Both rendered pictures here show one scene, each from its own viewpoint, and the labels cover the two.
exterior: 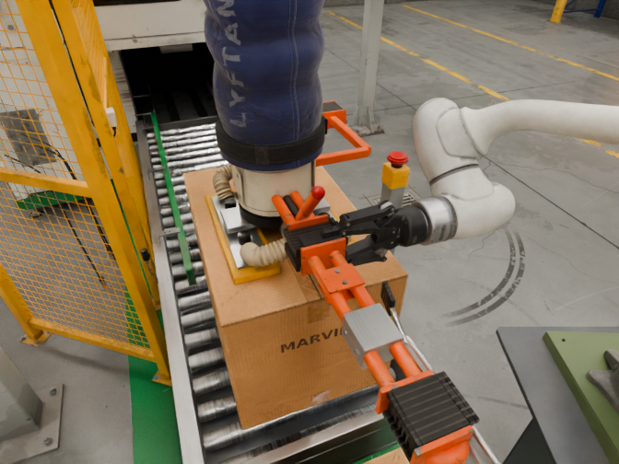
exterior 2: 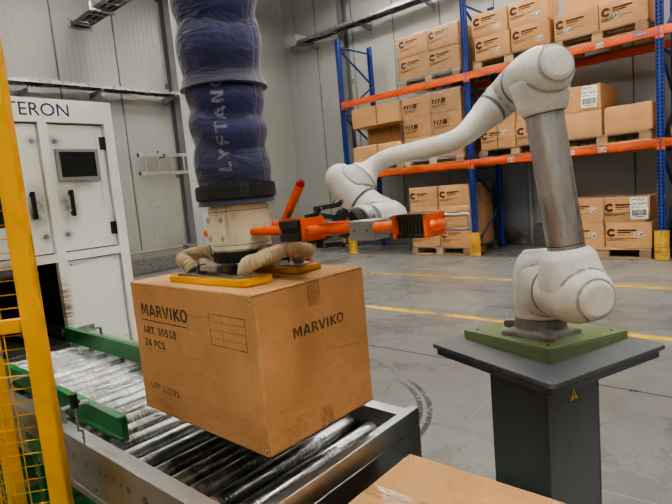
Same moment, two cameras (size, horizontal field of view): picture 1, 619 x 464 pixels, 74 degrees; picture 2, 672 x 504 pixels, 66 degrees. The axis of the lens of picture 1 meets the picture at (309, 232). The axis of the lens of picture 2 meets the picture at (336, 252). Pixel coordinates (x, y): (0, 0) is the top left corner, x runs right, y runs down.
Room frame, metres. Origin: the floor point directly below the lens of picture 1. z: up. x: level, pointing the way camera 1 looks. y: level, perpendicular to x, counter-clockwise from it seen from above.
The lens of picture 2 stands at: (-0.64, 0.52, 1.29)
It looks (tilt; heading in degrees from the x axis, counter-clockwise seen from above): 7 degrees down; 333
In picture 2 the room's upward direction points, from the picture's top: 5 degrees counter-clockwise
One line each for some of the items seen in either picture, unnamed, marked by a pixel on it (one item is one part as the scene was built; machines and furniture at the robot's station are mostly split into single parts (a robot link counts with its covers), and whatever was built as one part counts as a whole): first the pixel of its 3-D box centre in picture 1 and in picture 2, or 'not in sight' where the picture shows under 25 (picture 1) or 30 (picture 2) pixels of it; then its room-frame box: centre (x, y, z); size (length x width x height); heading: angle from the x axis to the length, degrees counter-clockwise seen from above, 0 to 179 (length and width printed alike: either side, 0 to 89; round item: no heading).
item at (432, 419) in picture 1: (421, 419); (418, 224); (0.25, -0.13, 1.21); 0.08 x 0.07 x 0.05; 21
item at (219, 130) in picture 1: (272, 130); (236, 191); (0.81, 0.08, 1.32); 0.23 x 0.23 x 0.04
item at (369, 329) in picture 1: (371, 335); (369, 229); (0.37, -0.09, 1.20); 0.07 x 0.07 x 0.04; 21
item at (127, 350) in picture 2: not in sight; (142, 349); (2.03, 0.27, 0.60); 1.60 x 0.10 x 0.09; 21
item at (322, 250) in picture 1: (315, 243); (302, 229); (0.57, -0.01, 1.20); 0.10 x 0.08 x 0.06; 111
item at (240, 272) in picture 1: (238, 225); (217, 273); (0.77, 0.17, 1.10); 0.34 x 0.10 x 0.05; 21
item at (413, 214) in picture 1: (395, 229); (346, 222); (0.62, -0.16, 1.20); 0.09 x 0.07 x 0.08; 111
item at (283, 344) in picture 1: (281, 272); (249, 339); (0.84, 0.08, 0.87); 0.60 x 0.40 x 0.40; 20
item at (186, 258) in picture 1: (159, 176); (22, 386); (1.83, 0.77, 0.60); 1.60 x 0.10 x 0.09; 21
